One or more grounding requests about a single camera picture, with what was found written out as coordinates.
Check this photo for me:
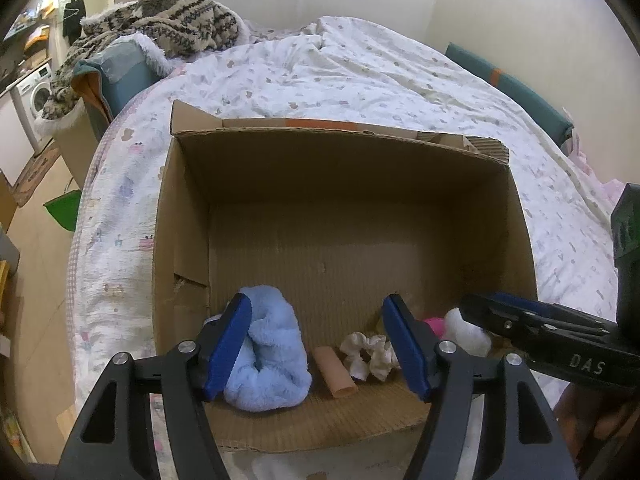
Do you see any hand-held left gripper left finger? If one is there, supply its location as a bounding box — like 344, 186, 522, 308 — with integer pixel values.
57, 292, 253, 480

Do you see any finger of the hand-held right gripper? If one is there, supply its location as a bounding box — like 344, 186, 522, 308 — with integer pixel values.
459, 295, 568, 361
492, 292, 620, 333

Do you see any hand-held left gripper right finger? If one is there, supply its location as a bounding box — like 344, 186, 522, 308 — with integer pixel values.
381, 294, 581, 480

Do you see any white soft ball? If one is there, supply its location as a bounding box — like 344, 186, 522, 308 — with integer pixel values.
444, 307, 493, 358

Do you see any cream ruffled scrunchie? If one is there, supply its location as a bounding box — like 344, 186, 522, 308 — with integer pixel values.
340, 332, 401, 382

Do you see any fluffy light blue scrunchie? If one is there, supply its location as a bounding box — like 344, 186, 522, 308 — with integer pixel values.
222, 285, 312, 412

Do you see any tan soft tube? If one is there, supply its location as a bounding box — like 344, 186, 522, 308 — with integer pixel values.
312, 346, 358, 400

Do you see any brown cardboard box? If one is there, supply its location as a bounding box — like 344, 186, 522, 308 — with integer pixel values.
151, 100, 538, 453

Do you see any person's right hand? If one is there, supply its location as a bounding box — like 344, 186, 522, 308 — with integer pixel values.
555, 385, 640, 461

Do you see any pink cloth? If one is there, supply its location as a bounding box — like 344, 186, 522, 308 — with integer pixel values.
565, 135, 626, 211

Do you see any green plastic bin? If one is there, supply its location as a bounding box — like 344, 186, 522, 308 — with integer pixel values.
43, 190, 81, 232

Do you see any teal cushion with orange stripe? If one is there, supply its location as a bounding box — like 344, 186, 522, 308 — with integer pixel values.
445, 42, 576, 146

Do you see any beige furniture panel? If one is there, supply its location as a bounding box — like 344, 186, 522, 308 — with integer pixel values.
55, 120, 101, 188

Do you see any brown patterned floor rug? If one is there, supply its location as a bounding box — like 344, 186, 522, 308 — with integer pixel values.
12, 145, 56, 208

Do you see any teal pillow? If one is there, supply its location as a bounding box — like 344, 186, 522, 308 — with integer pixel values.
71, 40, 161, 121

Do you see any white washing machine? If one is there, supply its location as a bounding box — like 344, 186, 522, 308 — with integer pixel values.
17, 65, 53, 126

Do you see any patterned knit blanket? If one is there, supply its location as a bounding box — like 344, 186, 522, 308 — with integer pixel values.
40, 0, 248, 121

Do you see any black hanging garment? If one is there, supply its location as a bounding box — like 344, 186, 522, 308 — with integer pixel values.
64, 0, 87, 38

